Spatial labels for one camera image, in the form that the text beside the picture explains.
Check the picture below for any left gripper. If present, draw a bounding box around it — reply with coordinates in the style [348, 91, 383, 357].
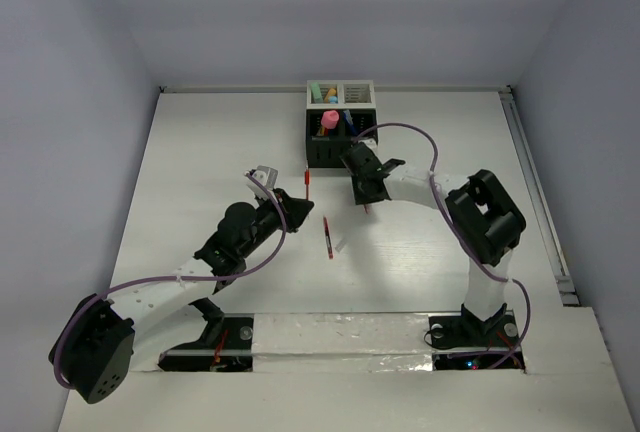
[238, 188, 311, 259]

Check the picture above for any dark red gel pen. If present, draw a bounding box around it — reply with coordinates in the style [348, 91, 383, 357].
[322, 216, 334, 260]

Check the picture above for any clear cap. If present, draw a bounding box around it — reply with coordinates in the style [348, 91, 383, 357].
[335, 237, 347, 252]

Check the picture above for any blue ballpoint pen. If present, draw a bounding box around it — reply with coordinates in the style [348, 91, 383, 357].
[347, 121, 359, 137]

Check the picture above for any purple ink pen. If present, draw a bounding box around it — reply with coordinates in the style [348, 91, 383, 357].
[343, 109, 353, 126]

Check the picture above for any orange highlighter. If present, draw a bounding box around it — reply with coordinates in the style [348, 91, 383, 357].
[324, 88, 337, 102]

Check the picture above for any green highlighter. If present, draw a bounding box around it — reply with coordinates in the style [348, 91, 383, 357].
[309, 82, 323, 103]

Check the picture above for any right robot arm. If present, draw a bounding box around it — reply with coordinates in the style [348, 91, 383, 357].
[341, 142, 526, 344]

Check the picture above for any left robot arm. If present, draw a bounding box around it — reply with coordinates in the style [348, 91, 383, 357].
[48, 188, 314, 404]

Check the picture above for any black slotted organizer box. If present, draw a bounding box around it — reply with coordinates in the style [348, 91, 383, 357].
[305, 108, 377, 168]

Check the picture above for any pink capped marker bundle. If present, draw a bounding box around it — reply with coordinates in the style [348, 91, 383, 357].
[318, 110, 340, 136]

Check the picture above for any white slotted organizer box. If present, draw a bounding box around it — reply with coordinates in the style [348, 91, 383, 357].
[306, 80, 376, 109]

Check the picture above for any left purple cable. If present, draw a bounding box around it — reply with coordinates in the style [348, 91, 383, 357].
[52, 174, 287, 386]

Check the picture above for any purple cable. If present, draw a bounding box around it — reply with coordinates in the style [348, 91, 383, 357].
[354, 123, 531, 371]
[52, 174, 287, 386]

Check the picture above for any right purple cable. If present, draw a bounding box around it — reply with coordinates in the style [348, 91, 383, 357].
[354, 123, 531, 371]

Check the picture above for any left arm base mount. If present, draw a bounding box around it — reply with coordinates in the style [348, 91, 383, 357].
[158, 298, 254, 373]

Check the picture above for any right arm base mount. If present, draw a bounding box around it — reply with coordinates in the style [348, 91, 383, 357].
[423, 303, 526, 372]

